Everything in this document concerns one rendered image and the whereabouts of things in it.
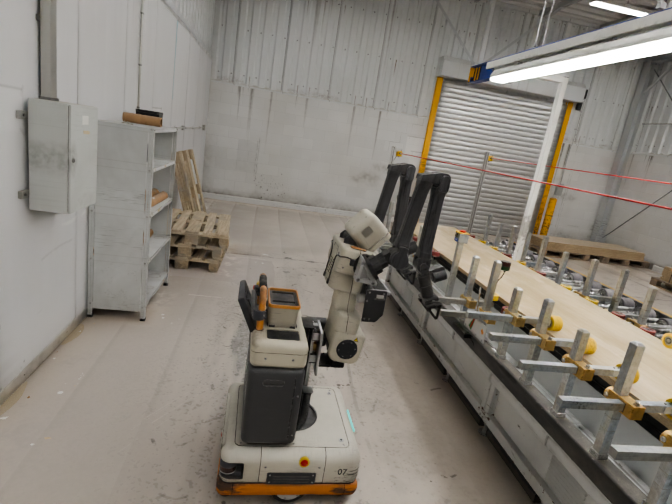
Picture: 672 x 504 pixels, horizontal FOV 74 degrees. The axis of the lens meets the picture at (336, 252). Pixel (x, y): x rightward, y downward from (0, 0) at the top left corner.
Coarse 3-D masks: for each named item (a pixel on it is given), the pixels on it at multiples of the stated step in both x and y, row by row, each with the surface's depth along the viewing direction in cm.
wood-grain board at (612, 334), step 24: (480, 264) 357; (504, 288) 299; (528, 288) 309; (552, 288) 319; (528, 312) 257; (552, 312) 264; (576, 312) 272; (600, 312) 280; (552, 336) 227; (600, 336) 237; (624, 336) 243; (648, 336) 249; (600, 360) 205; (648, 360) 215; (648, 384) 188
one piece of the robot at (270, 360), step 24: (264, 288) 200; (264, 336) 195; (288, 336) 200; (264, 360) 192; (288, 360) 194; (264, 384) 196; (288, 384) 197; (264, 408) 198; (288, 408) 200; (264, 432) 201; (288, 432) 204
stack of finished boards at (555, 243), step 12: (540, 240) 944; (552, 240) 942; (564, 240) 969; (576, 240) 998; (576, 252) 935; (588, 252) 940; (600, 252) 945; (612, 252) 951; (624, 252) 956; (636, 252) 964
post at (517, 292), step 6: (516, 288) 229; (516, 294) 228; (510, 300) 233; (516, 300) 229; (510, 306) 232; (516, 306) 230; (516, 312) 231; (504, 324) 235; (510, 324) 233; (504, 330) 235; (510, 330) 234; (504, 342) 235; (498, 348) 238; (504, 348) 236; (504, 354) 237
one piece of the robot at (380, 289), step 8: (376, 280) 224; (368, 288) 211; (376, 288) 212; (384, 288) 214; (360, 296) 208; (368, 296) 207; (376, 296) 208; (384, 296) 208; (368, 304) 208; (376, 304) 209; (384, 304) 209; (368, 312) 209; (376, 312) 210; (368, 320) 210; (376, 320) 211
